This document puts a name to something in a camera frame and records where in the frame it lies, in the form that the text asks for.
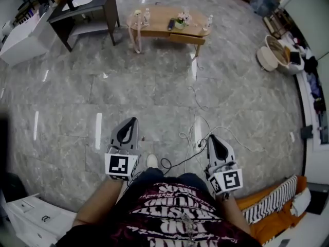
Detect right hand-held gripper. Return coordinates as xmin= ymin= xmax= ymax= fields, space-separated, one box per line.
xmin=205 ymin=134 xmax=244 ymax=202

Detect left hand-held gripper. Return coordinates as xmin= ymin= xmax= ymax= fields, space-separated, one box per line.
xmin=104 ymin=116 xmax=142 ymax=182

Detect wooden coffee table drawer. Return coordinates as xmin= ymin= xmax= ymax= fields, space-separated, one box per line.
xmin=169 ymin=32 xmax=207 ymax=46

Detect person's left forearm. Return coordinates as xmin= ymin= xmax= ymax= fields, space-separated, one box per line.
xmin=71 ymin=178 xmax=124 ymax=228

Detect person's right forearm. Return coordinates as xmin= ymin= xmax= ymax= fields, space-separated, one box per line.
xmin=218 ymin=193 xmax=252 ymax=236

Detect wooden coffee table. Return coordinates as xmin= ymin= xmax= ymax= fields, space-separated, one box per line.
xmin=125 ymin=5 xmax=214 ymax=58

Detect white shoe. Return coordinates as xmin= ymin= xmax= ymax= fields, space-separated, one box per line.
xmin=146 ymin=153 xmax=159 ymax=169

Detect dark blue trousers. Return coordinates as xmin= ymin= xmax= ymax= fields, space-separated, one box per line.
xmin=127 ymin=167 xmax=209 ymax=191

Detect black white striped pillow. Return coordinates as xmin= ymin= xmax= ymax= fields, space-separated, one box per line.
xmin=242 ymin=174 xmax=299 ymax=225

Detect dark printed shirt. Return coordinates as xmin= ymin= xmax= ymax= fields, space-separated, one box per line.
xmin=56 ymin=180 xmax=263 ymax=247

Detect pink hanging cloth strip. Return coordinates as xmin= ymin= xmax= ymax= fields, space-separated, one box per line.
xmin=127 ymin=15 xmax=142 ymax=54

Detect white box with drawers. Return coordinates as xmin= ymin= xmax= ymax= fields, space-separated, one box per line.
xmin=4 ymin=192 xmax=78 ymax=247

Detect pile of clothes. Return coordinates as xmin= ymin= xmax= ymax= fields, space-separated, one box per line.
xmin=293 ymin=36 xmax=326 ymax=118

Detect black tablet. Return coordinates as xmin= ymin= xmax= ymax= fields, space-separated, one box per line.
xmin=289 ymin=51 xmax=302 ymax=65

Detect pink flowers in pot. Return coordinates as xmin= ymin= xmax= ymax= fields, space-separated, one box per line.
xmin=173 ymin=10 xmax=192 ymax=30

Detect white cabinet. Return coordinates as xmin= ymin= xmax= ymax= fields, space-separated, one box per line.
xmin=0 ymin=11 xmax=56 ymax=67

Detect wooden rack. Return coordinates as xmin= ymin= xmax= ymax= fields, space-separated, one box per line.
xmin=263 ymin=8 xmax=293 ymax=40

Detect thick white cable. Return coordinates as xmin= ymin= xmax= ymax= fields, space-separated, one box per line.
xmin=178 ymin=116 xmax=267 ymax=170

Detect black cable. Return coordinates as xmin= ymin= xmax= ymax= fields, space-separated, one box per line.
xmin=160 ymin=137 xmax=209 ymax=177

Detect thin white cable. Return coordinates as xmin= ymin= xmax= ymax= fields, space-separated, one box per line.
xmin=187 ymin=56 xmax=209 ymax=112

